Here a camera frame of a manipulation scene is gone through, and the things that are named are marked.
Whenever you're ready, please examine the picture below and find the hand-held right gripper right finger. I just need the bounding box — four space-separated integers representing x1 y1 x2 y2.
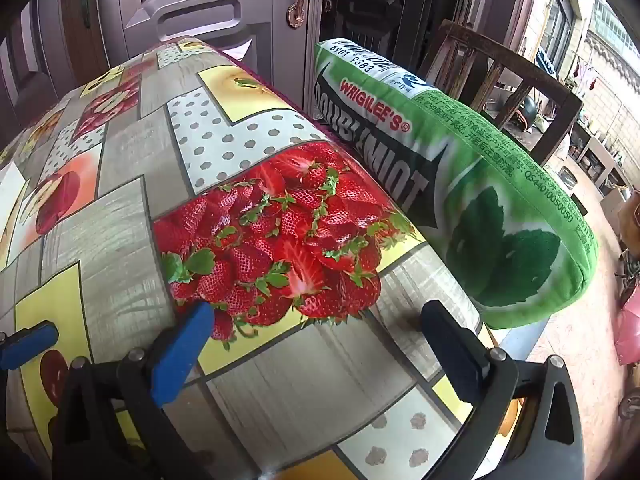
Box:
415 300 586 480

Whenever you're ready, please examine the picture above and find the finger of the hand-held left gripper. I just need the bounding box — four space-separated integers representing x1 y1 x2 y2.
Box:
0 321 60 373

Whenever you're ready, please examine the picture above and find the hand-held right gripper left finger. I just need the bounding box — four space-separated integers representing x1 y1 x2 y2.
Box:
52 302 216 480

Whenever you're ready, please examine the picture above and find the fruit print tablecloth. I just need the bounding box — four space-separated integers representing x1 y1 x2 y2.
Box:
0 35 526 480

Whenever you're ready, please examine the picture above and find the pink plastic bag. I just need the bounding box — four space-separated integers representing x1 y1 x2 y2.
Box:
615 285 640 366

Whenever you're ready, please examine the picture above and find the green gum print cushion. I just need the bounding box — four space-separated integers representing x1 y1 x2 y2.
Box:
314 37 599 330

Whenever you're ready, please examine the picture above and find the low cluttered shelf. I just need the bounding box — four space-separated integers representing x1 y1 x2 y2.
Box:
570 120 633 201

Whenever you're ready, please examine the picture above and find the dark wooden chair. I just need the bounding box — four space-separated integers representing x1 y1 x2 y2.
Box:
417 19 585 166

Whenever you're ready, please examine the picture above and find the plain purple door leaf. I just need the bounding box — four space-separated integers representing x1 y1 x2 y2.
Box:
0 0 101 126

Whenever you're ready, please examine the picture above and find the dark barred security door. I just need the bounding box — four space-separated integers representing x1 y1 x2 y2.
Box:
320 0 501 61

